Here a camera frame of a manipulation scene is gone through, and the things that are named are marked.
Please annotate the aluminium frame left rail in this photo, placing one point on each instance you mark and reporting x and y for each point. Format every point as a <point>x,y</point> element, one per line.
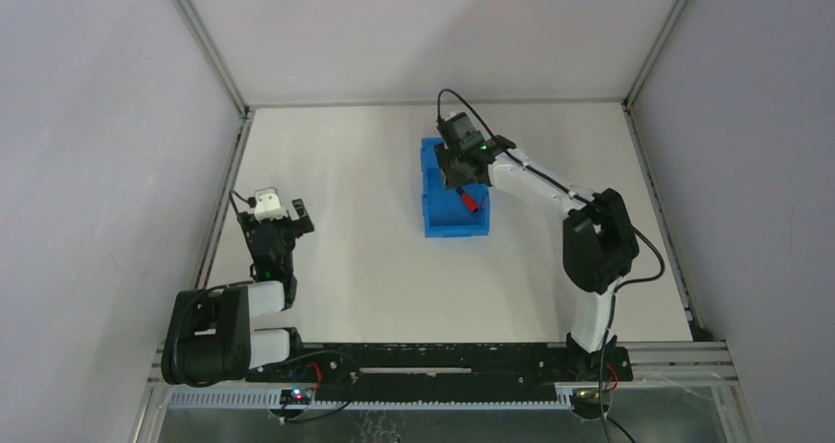
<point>219,209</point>

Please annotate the grey slotted cable duct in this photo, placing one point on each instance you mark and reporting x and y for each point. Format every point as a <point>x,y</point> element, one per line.
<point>273,399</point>

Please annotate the red handled screwdriver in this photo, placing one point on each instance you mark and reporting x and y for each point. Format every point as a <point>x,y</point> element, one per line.
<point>470,203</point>

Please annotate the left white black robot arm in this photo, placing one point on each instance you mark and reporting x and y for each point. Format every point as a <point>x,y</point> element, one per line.
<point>210,338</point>

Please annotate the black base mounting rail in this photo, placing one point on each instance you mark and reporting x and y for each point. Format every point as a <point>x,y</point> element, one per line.
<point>445,371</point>

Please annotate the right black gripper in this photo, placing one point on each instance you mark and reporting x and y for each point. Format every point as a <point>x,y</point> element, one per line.
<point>453,168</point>

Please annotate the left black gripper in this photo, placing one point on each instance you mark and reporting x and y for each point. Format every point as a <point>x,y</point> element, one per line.
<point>275,224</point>

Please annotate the aluminium frame right rail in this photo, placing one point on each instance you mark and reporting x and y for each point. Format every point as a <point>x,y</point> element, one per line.
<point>695,325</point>

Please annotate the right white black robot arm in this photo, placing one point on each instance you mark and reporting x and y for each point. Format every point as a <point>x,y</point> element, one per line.
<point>599,242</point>

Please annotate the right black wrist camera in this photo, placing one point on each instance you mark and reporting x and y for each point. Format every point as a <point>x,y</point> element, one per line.
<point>459,134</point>

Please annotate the aluminium frame back rail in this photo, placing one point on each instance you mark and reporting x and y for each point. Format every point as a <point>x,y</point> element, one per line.
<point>433,101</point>

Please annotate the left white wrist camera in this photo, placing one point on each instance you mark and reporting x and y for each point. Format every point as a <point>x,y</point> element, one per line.
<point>268,205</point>

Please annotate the aluminium frame rail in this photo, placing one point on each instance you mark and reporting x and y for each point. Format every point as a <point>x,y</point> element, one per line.
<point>219,209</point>
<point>695,325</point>
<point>433,101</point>

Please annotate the blue plastic bin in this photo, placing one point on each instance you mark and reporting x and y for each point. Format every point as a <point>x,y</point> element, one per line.
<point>444,214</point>

